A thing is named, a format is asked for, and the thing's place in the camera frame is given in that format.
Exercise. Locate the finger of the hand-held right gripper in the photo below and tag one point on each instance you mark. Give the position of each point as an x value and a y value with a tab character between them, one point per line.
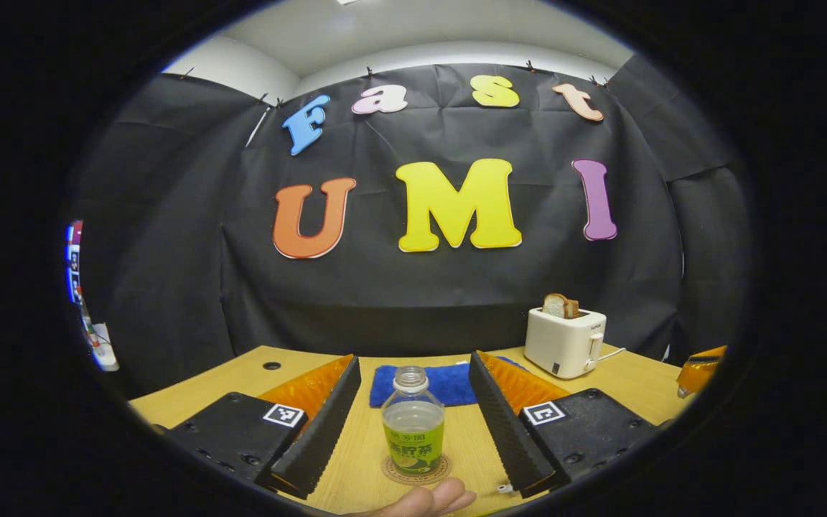
701	370

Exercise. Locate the toasted bread slice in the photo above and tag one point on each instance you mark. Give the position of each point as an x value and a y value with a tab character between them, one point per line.
557	306

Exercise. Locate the green label water bottle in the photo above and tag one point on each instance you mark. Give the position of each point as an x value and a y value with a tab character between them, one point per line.
413	438

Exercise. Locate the round brown coaster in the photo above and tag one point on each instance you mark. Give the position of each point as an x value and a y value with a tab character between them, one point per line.
445	471

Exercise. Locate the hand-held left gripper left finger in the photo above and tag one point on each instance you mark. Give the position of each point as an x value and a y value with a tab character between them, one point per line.
324	427

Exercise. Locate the white toaster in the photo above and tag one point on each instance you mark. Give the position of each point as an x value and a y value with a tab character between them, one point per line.
564	345

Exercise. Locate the computer monitor screen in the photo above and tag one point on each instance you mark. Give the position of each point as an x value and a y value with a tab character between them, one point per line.
72	262

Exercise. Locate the blue towel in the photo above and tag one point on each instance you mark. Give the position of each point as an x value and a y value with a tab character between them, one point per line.
456	388

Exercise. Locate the white power strip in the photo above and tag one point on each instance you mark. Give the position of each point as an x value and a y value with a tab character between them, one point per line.
103	353

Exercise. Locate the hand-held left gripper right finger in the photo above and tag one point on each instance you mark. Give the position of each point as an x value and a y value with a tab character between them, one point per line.
503	424

